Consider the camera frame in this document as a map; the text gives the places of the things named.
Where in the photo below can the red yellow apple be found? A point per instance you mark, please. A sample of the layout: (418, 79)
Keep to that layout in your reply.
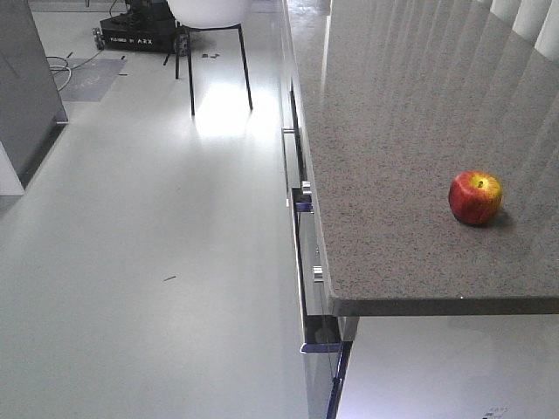
(475, 197)

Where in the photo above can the black wheeled robot base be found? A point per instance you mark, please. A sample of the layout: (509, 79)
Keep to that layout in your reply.
(146, 26)

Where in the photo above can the grey speckled kitchen counter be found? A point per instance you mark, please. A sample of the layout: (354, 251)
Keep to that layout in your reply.
(439, 318)

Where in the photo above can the white chair black legs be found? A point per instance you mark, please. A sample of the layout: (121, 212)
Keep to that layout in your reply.
(208, 15)

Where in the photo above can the grey cabinet at left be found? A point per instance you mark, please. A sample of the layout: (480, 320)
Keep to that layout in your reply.
(32, 113)

